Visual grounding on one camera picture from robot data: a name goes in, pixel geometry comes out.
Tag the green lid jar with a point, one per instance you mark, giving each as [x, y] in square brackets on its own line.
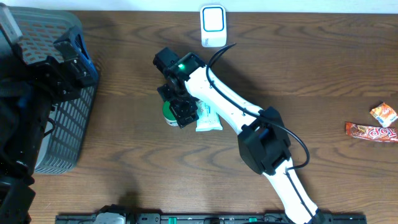
[168, 116]

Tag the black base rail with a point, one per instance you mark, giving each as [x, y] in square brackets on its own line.
[116, 214]

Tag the small orange tissue pack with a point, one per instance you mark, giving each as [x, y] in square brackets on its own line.
[384, 114]

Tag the grey plastic mesh basket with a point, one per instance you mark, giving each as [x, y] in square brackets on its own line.
[60, 150]

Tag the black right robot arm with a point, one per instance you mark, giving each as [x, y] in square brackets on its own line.
[263, 139]

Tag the teal wet wipes pack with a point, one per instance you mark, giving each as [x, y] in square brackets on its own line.
[208, 119]

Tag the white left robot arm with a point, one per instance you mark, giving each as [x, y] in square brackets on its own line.
[45, 108]

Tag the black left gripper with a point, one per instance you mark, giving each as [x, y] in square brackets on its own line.
[71, 78]

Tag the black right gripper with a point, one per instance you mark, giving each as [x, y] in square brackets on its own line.
[179, 111]

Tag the orange snack packet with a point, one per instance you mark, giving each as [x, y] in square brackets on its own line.
[371, 133]

